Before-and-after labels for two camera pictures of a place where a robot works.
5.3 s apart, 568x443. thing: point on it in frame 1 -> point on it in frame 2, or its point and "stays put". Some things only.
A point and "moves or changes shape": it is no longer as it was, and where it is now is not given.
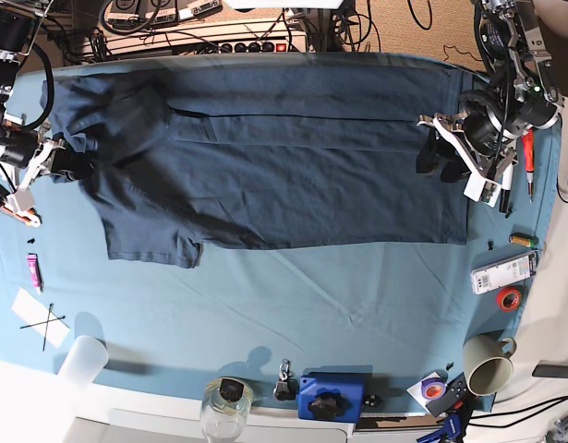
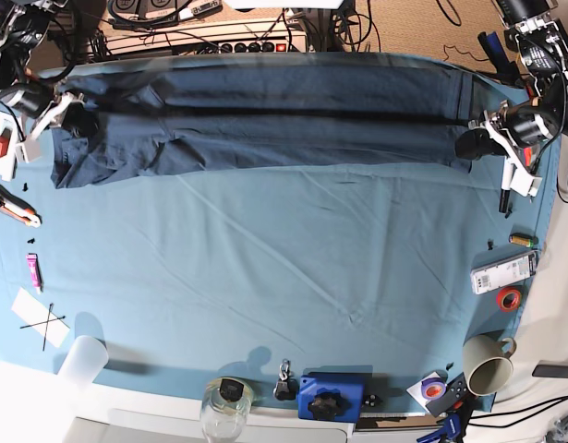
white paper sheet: [40, 318] stays put
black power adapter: [553, 371] stays put
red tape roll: [508, 299] stays put
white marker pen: [505, 193] stays put
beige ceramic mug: [487, 364] stays put
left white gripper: [73, 164] -> [84, 122]
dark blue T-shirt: [177, 157] moves or changes shape
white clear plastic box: [503, 272] stays put
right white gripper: [485, 185] -> [477, 143]
